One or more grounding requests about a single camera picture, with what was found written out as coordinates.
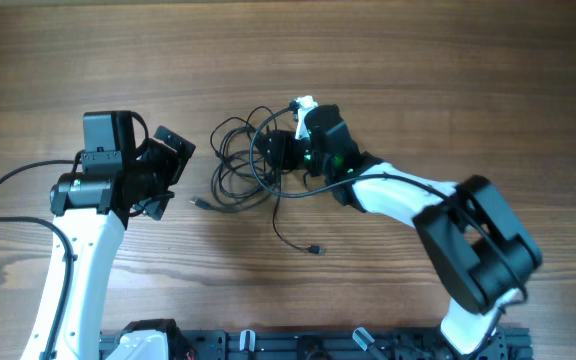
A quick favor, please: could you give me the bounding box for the black usb cable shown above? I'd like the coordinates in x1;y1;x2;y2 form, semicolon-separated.
189;105;327;256

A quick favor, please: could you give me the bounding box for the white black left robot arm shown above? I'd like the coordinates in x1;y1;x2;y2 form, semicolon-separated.
22;110;195;359

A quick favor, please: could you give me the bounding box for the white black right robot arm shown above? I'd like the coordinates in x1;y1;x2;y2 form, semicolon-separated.
250;97;543;358

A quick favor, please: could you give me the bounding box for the black right camera cable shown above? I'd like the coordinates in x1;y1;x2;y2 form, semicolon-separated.
248;106;529;360

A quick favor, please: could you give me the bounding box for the black camera cable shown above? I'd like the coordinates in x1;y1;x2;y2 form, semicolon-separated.
248;106;529;360
0;159;87;360

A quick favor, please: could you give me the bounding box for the black left camera cable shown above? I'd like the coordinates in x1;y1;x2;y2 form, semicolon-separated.
0;159;87;360

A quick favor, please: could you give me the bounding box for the black aluminium base frame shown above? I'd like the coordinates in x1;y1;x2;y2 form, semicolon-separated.
98;319;534;360

